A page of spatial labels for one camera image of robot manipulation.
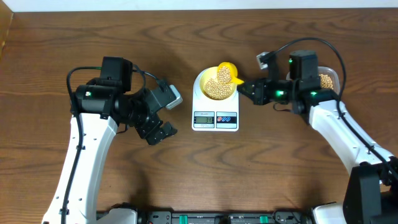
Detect yellow plastic bowl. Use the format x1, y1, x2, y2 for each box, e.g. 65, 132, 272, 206
199, 67, 236, 100

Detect yellow plastic measuring scoop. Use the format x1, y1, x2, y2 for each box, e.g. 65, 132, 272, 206
216, 62, 244, 85

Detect clear plastic container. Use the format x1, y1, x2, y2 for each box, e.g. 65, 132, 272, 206
287, 64, 340, 100

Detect brown cardboard edge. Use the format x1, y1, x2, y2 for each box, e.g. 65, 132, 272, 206
0, 0, 14, 54

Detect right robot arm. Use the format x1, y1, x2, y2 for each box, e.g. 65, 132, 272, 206
238, 50, 397, 223

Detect white digital kitchen scale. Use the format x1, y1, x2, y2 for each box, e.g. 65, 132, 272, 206
192, 68, 239, 132

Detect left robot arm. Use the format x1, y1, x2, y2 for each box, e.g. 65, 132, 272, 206
42, 57, 182, 223

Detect soybeans pile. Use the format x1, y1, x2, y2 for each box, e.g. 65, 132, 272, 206
319, 73, 334, 90

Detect soybeans in yellow bowl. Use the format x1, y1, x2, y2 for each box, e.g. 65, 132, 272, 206
203, 78, 233, 100

